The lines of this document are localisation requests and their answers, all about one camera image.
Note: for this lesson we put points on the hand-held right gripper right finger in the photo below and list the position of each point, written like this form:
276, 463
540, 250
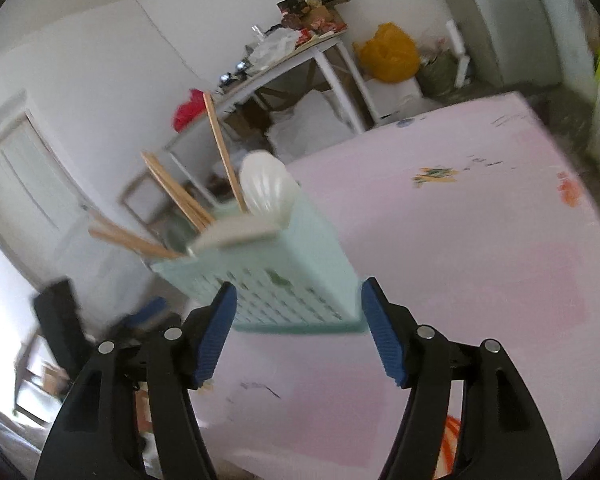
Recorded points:
385, 340

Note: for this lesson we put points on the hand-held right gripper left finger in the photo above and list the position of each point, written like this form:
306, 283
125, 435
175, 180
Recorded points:
212, 345

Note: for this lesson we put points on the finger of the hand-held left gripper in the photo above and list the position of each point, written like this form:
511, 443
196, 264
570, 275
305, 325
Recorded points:
150, 311

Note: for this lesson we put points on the teal star-cutout utensil holder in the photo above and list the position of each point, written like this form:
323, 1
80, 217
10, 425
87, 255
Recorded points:
300, 270

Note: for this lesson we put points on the bundle of wooden chopsticks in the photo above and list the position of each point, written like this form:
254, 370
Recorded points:
176, 189

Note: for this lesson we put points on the long wooden chopstick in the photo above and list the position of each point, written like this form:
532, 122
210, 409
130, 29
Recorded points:
222, 155

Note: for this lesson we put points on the black-backed chair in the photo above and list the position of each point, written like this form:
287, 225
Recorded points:
60, 320

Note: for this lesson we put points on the pink printed tablecloth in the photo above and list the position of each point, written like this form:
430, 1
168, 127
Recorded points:
455, 260

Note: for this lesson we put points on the white door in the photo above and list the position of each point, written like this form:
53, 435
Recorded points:
30, 185

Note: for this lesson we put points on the red plastic bag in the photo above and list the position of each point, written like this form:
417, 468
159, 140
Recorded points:
187, 112

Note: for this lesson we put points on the brown cardboard box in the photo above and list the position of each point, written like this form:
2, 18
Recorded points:
250, 122

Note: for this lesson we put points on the white sacks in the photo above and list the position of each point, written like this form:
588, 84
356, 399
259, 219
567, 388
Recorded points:
305, 125

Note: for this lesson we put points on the small black device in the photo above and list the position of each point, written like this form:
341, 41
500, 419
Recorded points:
243, 68
226, 80

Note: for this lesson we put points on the olive green bag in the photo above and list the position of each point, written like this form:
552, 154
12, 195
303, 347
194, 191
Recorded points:
437, 75

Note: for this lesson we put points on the white wood-topped table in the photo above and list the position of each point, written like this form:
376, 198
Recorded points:
280, 71

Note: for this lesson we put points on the yellow plastic bag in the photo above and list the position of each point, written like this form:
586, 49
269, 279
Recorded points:
390, 52

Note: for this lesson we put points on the white plastic bag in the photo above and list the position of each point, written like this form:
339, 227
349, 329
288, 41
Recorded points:
275, 45

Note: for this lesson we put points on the white narrow box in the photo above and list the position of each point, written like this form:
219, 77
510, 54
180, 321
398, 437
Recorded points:
457, 50

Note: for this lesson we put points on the pile of assorted packets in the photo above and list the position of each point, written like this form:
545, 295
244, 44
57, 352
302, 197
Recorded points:
312, 12

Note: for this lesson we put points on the grey refrigerator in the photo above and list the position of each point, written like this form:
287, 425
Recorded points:
510, 25

